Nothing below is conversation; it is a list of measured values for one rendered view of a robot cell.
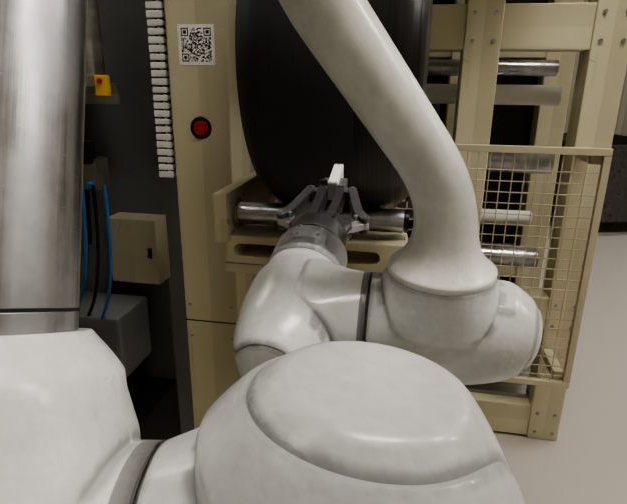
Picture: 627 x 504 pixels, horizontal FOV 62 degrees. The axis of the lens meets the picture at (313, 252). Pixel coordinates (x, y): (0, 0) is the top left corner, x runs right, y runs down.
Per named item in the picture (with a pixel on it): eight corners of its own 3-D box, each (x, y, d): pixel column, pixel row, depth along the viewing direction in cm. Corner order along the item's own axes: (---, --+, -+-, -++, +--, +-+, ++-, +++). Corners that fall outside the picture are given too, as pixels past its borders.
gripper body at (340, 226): (346, 228, 62) (355, 193, 69) (276, 224, 63) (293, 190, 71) (346, 279, 66) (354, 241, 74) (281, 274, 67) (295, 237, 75)
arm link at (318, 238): (261, 243, 58) (274, 217, 63) (268, 306, 63) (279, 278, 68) (342, 248, 57) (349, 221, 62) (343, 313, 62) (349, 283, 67)
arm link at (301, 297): (262, 311, 64) (370, 322, 62) (221, 413, 51) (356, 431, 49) (255, 236, 58) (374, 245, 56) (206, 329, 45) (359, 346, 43)
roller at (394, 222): (238, 201, 108) (237, 222, 109) (231, 200, 104) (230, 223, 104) (409, 209, 103) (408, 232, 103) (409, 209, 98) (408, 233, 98)
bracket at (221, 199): (214, 242, 103) (211, 193, 100) (267, 199, 140) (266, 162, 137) (230, 243, 102) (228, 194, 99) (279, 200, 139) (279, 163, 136)
